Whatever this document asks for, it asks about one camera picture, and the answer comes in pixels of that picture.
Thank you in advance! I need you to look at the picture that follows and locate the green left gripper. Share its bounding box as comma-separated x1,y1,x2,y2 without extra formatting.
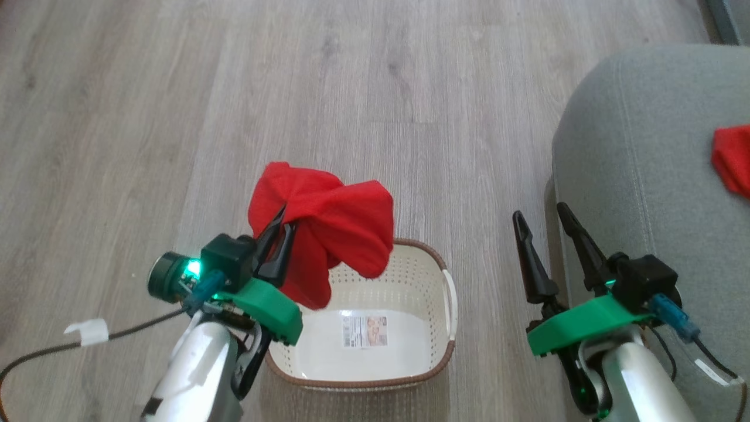
218,205,304,402

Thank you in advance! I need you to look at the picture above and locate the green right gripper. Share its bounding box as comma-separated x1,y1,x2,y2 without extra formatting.
512,202,654,420

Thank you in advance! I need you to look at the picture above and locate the red cloth garment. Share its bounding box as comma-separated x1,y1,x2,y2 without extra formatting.
247,161,395,311

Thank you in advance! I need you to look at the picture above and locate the red and white garment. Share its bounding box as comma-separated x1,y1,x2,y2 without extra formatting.
711,124,750,200

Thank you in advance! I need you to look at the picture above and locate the grey fabric sofa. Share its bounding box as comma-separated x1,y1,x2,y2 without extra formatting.
545,42,750,422

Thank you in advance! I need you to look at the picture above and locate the printed basket label sticker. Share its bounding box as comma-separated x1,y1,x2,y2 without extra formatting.
342,315,390,350

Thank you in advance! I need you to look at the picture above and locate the white perforated laundry basket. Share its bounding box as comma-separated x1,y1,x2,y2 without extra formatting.
263,238,457,393

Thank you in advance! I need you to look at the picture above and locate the dark grey baseboard panel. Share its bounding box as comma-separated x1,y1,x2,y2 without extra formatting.
702,0,750,46

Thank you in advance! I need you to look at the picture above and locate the blue left camera connector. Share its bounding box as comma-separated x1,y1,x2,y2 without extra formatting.
183,269,227,312

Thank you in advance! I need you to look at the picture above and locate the blue camera connector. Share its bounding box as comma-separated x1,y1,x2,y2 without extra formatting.
183,269,227,312
649,292,701,344

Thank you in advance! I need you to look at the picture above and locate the blue right camera connector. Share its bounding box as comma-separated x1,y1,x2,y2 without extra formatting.
649,292,701,344

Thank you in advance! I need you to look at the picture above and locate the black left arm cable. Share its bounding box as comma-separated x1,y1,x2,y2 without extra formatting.
0,307,195,405

